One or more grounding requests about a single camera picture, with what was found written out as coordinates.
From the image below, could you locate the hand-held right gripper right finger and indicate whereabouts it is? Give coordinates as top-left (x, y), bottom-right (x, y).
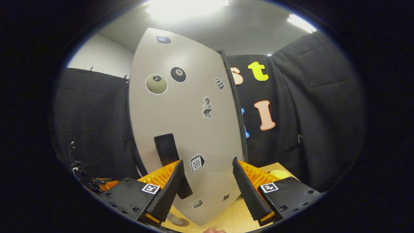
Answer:
top-left (232, 156), bottom-right (325, 227)

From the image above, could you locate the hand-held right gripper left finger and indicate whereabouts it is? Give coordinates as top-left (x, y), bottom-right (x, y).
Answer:
top-left (98, 159), bottom-right (185, 227)

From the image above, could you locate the brown round coaster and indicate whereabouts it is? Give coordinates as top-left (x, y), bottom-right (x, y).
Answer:
top-left (168, 213), bottom-right (190, 227)

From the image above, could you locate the black door handle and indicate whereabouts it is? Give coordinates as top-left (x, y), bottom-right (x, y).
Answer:
top-left (154, 133), bottom-right (193, 200)

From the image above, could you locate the white cabinet door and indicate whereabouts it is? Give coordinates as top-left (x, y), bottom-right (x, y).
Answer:
top-left (129, 28), bottom-right (245, 226)

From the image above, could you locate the black backdrop cloth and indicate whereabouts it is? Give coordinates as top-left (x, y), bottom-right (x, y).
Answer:
top-left (49, 31), bottom-right (367, 194)

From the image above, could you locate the ceiling light strip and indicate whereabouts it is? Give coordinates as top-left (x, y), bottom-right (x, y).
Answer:
top-left (286, 14), bottom-right (317, 33)

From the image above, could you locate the ceiling light panel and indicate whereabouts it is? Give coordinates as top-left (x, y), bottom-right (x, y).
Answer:
top-left (144, 0), bottom-right (230, 21)

